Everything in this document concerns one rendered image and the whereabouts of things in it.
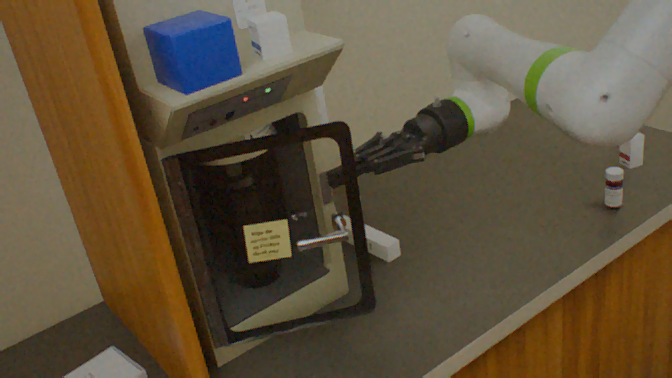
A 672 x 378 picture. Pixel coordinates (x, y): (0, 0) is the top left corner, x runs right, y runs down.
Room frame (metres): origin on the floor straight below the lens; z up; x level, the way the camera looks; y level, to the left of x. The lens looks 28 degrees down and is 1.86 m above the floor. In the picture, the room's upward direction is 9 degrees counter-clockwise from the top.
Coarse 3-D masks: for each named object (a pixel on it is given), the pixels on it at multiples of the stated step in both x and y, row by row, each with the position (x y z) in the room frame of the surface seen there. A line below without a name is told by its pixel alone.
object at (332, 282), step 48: (240, 144) 1.09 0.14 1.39; (288, 144) 1.10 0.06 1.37; (336, 144) 1.11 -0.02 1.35; (192, 192) 1.08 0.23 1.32; (240, 192) 1.09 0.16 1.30; (288, 192) 1.10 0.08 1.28; (336, 192) 1.11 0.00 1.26; (240, 240) 1.09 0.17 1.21; (240, 288) 1.09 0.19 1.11; (288, 288) 1.09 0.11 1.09; (336, 288) 1.10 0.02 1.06; (240, 336) 1.08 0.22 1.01
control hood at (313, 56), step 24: (312, 48) 1.14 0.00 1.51; (336, 48) 1.15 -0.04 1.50; (264, 72) 1.08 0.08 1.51; (288, 72) 1.11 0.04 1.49; (312, 72) 1.17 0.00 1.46; (144, 96) 1.07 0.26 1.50; (168, 96) 1.02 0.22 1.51; (192, 96) 1.01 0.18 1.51; (216, 96) 1.03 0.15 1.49; (288, 96) 1.19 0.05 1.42; (168, 120) 1.01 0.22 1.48; (168, 144) 1.06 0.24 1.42
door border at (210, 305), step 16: (176, 160) 1.08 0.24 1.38; (176, 176) 1.08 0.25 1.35; (176, 192) 1.08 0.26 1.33; (176, 208) 1.07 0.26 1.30; (192, 224) 1.08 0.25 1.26; (192, 240) 1.08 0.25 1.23; (192, 256) 1.08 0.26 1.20; (208, 272) 1.08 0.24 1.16; (208, 288) 1.08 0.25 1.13; (208, 304) 1.08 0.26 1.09; (224, 336) 1.08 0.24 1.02
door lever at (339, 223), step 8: (336, 224) 1.10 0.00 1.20; (344, 224) 1.10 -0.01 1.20; (336, 232) 1.06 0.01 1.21; (344, 232) 1.06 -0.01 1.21; (304, 240) 1.06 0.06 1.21; (312, 240) 1.05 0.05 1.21; (320, 240) 1.05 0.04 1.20; (328, 240) 1.05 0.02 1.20; (336, 240) 1.05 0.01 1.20; (344, 240) 1.05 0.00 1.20; (304, 248) 1.05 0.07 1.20
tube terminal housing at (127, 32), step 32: (128, 0) 1.10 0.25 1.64; (160, 0) 1.12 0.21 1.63; (192, 0) 1.15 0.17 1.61; (224, 0) 1.18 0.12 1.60; (288, 0) 1.25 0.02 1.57; (128, 32) 1.09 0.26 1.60; (128, 64) 1.10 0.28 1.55; (128, 96) 1.13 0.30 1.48; (224, 128) 1.15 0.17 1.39; (256, 128) 1.19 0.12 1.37; (160, 160) 1.09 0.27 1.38; (160, 192) 1.12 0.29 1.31; (192, 288) 1.10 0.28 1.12; (224, 352) 1.10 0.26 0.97
